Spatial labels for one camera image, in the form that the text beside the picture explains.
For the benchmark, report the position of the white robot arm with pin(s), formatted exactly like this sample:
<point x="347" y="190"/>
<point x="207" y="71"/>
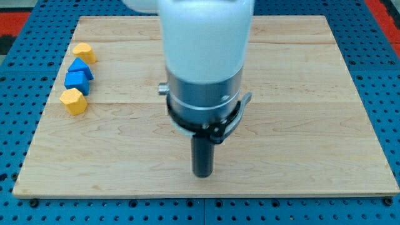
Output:
<point x="205" y="45"/>

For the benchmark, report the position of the yellow hexagon block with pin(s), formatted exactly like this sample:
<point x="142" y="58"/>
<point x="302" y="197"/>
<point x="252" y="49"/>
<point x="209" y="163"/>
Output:
<point x="73" y="101"/>

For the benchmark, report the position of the black quick-release clamp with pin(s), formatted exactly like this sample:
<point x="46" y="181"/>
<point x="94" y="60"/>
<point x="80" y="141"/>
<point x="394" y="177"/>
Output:
<point x="215" y="131"/>

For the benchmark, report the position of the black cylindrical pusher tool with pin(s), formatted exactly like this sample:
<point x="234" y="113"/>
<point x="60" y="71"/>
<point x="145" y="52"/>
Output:
<point x="202" y="155"/>

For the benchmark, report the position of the wooden board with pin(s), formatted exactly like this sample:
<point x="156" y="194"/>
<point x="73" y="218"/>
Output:
<point x="304" y="134"/>

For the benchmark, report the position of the blue pentagon block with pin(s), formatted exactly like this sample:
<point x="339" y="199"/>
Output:
<point x="77" y="80"/>

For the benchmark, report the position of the blue triangle block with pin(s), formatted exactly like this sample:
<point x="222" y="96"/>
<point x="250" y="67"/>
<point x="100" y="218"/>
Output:
<point x="79" y="65"/>

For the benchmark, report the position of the yellow heart block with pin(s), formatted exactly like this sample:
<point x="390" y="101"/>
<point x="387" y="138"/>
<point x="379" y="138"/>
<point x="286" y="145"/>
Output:
<point x="85" y="52"/>

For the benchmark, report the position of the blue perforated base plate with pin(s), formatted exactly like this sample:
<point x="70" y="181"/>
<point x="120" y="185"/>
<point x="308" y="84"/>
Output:
<point x="32" y="63"/>

